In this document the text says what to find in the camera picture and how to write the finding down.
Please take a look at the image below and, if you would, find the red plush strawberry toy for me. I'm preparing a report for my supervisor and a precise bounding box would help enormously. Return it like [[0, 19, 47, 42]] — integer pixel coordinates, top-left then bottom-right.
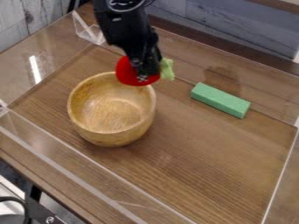
[[116, 56, 175, 87]]

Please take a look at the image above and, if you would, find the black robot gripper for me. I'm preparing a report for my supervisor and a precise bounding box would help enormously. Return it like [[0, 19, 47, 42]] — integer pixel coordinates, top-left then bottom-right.
[[93, 0, 163, 83]]

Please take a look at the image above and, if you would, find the wooden bowl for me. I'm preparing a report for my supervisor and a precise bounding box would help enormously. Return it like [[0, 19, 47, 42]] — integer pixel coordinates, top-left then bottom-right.
[[67, 72, 156, 147]]

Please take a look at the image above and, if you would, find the clear acrylic tray wall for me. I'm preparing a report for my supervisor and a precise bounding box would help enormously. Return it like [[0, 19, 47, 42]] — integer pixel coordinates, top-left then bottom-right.
[[0, 101, 195, 224]]

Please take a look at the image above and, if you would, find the black table leg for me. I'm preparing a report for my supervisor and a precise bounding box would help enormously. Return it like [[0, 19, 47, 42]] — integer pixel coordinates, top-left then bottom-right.
[[29, 185, 43, 201]]

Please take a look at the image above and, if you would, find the black cable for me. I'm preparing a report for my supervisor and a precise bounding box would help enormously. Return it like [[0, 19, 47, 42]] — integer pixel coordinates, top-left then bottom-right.
[[0, 195, 33, 224]]

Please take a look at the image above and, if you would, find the green rectangular block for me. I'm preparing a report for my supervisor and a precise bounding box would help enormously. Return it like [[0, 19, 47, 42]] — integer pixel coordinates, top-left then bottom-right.
[[191, 83, 251, 119]]

